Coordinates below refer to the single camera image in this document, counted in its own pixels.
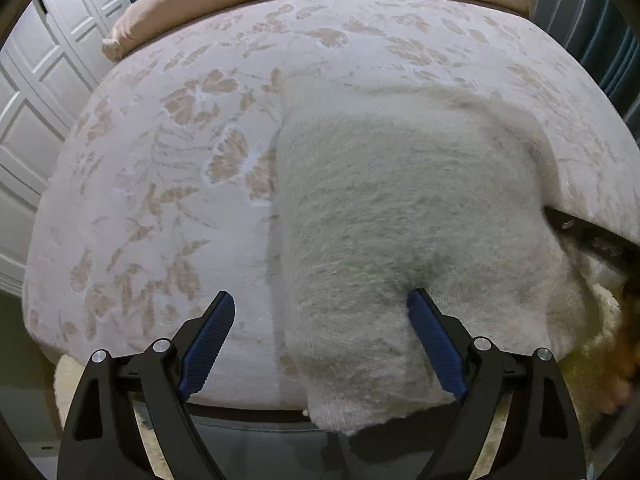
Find cream knit sweater black hearts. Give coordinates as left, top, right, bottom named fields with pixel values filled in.
left=272, top=76, right=590, bottom=436

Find bed with floral cover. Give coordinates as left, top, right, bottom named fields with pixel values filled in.
left=21, top=0, right=640, bottom=409

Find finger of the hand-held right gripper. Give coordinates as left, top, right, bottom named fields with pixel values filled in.
left=542, top=204, right=640, bottom=277

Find teal curtain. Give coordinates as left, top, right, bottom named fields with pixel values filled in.
left=530, top=0, right=640, bottom=128

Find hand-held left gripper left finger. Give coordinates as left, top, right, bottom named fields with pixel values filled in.
left=57, top=290, right=237, bottom=480

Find cream fluffy rug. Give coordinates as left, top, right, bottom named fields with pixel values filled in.
left=51, top=255, right=631, bottom=480

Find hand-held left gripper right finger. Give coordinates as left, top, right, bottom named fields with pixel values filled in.
left=406, top=288, right=587, bottom=480

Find white panelled wardrobe doors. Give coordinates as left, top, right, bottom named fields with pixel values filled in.
left=0, top=0, right=132, bottom=297

